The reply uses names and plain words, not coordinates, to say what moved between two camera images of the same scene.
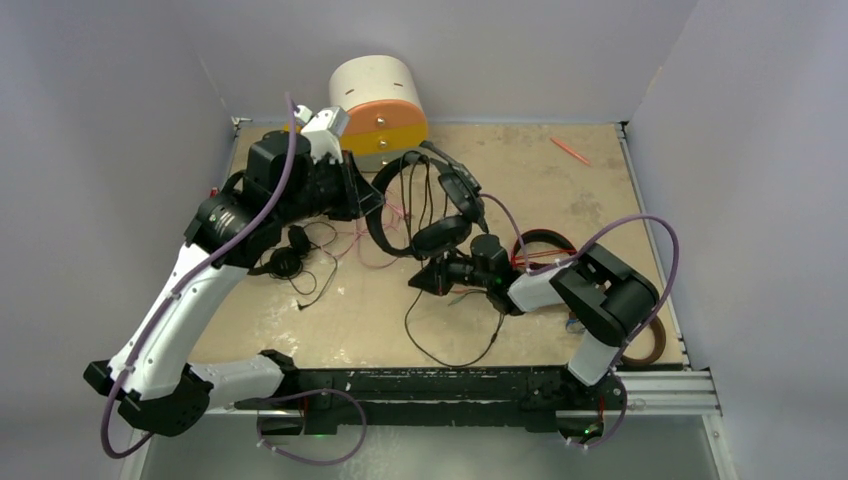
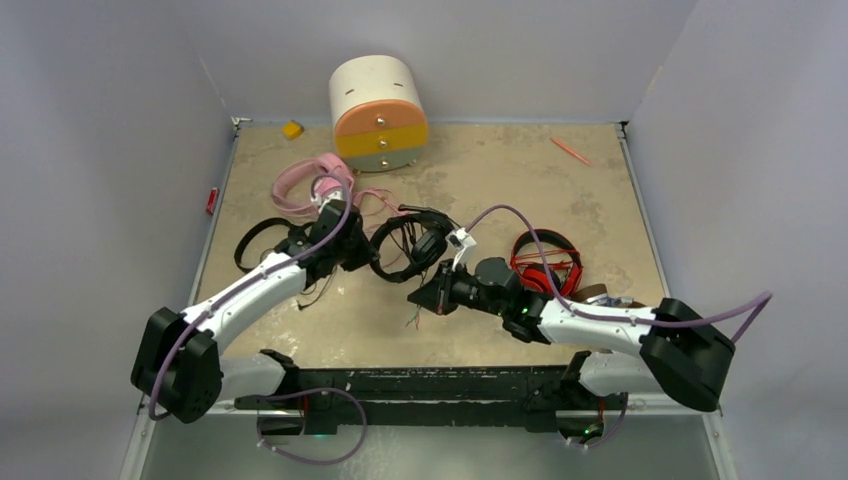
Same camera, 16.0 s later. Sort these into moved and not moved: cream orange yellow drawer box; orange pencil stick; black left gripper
Moved: black left gripper
Not moved: orange pencil stick; cream orange yellow drawer box
